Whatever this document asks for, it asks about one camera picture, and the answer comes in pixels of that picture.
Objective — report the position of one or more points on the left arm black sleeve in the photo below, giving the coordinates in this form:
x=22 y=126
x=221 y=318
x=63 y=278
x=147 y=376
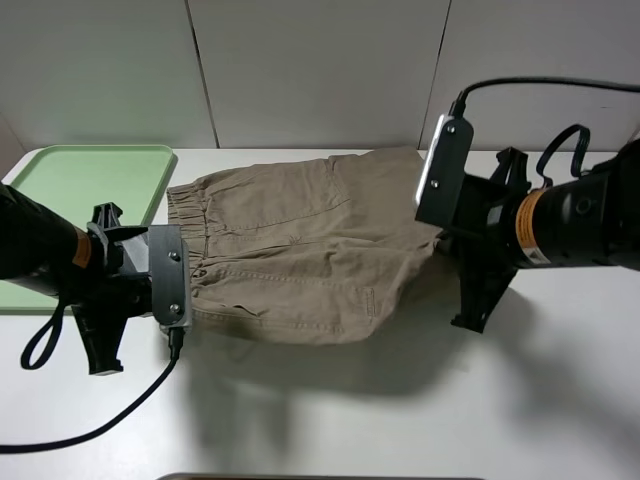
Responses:
x=43 y=252

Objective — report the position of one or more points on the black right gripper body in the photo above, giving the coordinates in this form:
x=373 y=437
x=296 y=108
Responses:
x=479 y=242

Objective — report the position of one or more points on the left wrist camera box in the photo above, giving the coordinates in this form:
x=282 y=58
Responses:
x=169 y=271

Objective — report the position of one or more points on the khaki shorts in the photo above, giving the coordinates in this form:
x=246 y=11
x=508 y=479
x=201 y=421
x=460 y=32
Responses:
x=317 y=252

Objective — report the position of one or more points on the green plastic tray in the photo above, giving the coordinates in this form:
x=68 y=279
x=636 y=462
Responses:
x=72 y=180

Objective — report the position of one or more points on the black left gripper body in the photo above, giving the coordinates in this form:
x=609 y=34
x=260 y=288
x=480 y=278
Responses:
x=119 y=287

